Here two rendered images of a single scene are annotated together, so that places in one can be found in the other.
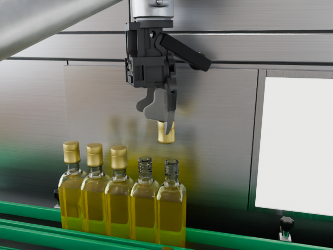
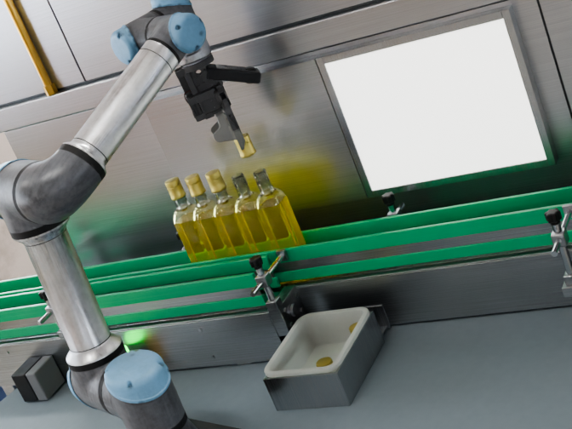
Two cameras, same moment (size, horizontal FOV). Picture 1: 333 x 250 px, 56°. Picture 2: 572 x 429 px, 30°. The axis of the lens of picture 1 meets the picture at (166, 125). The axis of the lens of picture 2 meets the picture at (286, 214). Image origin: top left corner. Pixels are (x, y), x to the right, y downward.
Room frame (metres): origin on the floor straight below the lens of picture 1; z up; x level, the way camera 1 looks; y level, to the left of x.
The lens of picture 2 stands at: (-1.49, -0.72, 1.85)
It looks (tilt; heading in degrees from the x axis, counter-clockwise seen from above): 20 degrees down; 18
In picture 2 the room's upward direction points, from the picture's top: 22 degrees counter-clockwise
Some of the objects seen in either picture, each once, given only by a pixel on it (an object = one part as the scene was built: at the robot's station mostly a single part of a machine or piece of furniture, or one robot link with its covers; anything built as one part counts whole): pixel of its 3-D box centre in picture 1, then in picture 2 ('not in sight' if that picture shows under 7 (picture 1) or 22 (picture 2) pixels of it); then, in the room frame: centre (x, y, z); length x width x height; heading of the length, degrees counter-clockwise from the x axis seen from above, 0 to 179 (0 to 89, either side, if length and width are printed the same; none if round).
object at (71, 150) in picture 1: (71, 152); (174, 188); (0.66, 0.21, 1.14); 0.04 x 0.04 x 0.04
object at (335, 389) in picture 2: not in sight; (329, 352); (0.38, -0.08, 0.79); 0.27 x 0.17 x 0.08; 166
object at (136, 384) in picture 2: not in sight; (141, 391); (0.14, 0.22, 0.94); 0.13 x 0.12 x 0.14; 53
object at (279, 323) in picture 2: not in sight; (288, 310); (0.50, 0.02, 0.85); 0.09 x 0.04 x 0.07; 166
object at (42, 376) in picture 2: not in sight; (38, 379); (0.59, 0.72, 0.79); 0.08 x 0.08 x 0.08; 76
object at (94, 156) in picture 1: (94, 154); (195, 185); (0.65, 0.16, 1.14); 0.04 x 0.04 x 0.04
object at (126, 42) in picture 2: not in sight; (145, 37); (0.51, 0.07, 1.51); 0.11 x 0.11 x 0.08; 53
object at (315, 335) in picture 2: not in sight; (323, 356); (0.36, -0.07, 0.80); 0.22 x 0.17 x 0.09; 166
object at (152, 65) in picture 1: (150, 54); (204, 87); (0.60, 0.03, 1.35); 0.09 x 0.08 x 0.12; 109
